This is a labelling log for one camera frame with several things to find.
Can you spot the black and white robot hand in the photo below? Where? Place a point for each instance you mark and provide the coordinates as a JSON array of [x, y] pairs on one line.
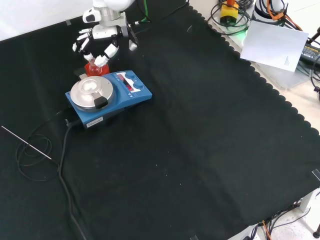
[[105, 31]]

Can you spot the clear round-bottom glass flask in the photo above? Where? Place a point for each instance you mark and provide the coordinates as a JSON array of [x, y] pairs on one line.
[[94, 70]]

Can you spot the grey tape strip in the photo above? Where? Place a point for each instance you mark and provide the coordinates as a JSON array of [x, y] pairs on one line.
[[316, 174], [68, 22], [193, 237]]

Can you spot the blue-base magnetic stirrer heater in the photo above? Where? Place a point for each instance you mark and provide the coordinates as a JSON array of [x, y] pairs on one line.
[[140, 96]]

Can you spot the yellow emergency stop button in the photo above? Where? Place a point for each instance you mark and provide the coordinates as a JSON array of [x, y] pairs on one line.
[[228, 11]]

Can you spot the black table cloth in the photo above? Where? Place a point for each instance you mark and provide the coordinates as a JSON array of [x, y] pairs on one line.
[[200, 125]]

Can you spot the thin steel probe rod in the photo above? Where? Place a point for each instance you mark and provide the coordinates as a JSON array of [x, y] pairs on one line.
[[25, 142]]

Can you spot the pale white board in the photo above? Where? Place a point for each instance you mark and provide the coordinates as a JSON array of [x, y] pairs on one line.
[[272, 45]]

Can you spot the black power adapter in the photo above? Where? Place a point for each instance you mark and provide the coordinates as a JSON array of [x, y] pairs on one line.
[[310, 53]]

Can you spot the white table leg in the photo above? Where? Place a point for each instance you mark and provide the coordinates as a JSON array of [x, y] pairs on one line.
[[307, 202]]

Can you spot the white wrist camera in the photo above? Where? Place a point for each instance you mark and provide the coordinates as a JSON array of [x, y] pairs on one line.
[[90, 15]]

